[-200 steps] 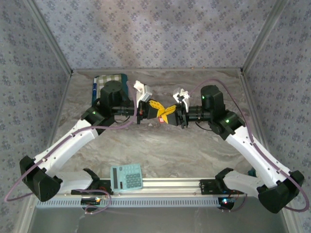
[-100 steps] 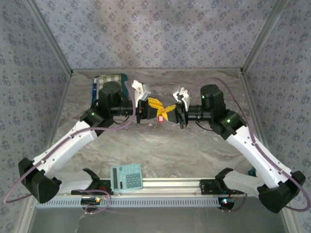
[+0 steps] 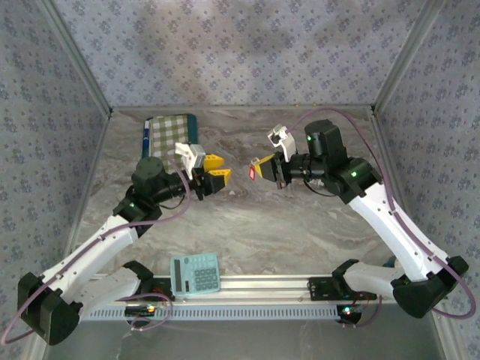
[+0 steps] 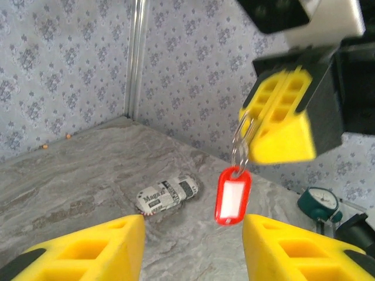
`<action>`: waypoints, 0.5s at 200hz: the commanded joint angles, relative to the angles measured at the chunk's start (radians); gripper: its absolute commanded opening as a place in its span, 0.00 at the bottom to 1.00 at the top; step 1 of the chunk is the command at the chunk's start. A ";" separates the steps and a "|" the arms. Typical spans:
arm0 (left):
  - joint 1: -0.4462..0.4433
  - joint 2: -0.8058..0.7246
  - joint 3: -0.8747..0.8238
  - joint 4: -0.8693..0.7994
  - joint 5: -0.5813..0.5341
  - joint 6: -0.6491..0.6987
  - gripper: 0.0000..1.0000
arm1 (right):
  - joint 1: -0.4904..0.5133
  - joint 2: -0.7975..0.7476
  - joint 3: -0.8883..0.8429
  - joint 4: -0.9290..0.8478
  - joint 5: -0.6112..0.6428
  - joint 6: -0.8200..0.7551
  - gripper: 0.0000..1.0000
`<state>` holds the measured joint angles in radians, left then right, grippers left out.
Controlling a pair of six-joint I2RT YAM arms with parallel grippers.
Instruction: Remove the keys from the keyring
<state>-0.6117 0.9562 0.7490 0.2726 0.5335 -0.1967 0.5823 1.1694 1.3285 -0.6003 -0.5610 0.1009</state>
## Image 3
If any green white checked cloth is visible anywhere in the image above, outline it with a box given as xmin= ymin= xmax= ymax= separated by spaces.
xmin=148 ymin=114 xmax=191 ymax=174

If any light blue calculator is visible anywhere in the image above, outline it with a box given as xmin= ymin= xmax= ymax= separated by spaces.
xmin=170 ymin=252 xmax=222 ymax=299

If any black controller board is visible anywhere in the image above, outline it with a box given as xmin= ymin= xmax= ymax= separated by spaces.
xmin=336 ymin=304 xmax=364 ymax=326
xmin=125 ymin=304 xmax=157 ymax=317

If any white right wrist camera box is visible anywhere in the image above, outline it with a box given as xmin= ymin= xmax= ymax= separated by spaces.
xmin=265 ymin=124 xmax=296 ymax=162

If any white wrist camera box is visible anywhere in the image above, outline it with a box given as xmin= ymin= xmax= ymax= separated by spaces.
xmin=265 ymin=124 xmax=296 ymax=162
xmin=174 ymin=141 xmax=206 ymax=170

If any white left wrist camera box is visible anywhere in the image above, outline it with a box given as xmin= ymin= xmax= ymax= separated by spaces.
xmin=174 ymin=141 xmax=206 ymax=170

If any aluminium frame bar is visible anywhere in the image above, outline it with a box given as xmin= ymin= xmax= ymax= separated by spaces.
xmin=67 ymin=111 xmax=113 ymax=252
xmin=370 ymin=111 xmax=431 ymax=263

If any aluminium mounting rail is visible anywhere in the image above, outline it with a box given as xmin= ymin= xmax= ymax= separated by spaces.
xmin=84 ymin=274 xmax=395 ymax=304

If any aluminium corner post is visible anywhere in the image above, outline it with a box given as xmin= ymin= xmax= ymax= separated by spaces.
xmin=370 ymin=0 xmax=449 ymax=116
xmin=35 ymin=0 xmax=113 ymax=116

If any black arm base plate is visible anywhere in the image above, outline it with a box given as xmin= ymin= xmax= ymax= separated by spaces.
xmin=109 ymin=277 xmax=176 ymax=302
xmin=307 ymin=276 xmax=378 ymax=302

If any grey slotted cable duct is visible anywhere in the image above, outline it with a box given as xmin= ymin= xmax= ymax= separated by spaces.
xmin=80 ymin=304 xmax=341 ymax=322

